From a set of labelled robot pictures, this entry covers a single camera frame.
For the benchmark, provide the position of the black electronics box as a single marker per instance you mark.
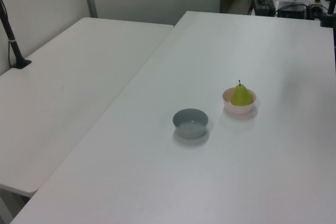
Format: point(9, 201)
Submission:
point(290, 10)

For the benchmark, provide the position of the grey bowl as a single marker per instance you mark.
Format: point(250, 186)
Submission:
point(190, 132)

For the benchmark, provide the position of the black clamp stand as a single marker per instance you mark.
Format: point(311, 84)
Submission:
point(328, 19)

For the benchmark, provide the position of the black box with green light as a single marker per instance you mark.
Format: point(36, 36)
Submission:
point(263, 6)

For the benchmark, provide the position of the pale pink bowl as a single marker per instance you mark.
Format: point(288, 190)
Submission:
point(239, 110)

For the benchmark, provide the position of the black camera stand pole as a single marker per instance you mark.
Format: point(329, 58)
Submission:
point(13, 44)

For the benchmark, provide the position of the white side table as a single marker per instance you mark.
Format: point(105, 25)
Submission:
point(65, 90)

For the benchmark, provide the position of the green pear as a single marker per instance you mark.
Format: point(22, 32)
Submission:
point(241, 97)

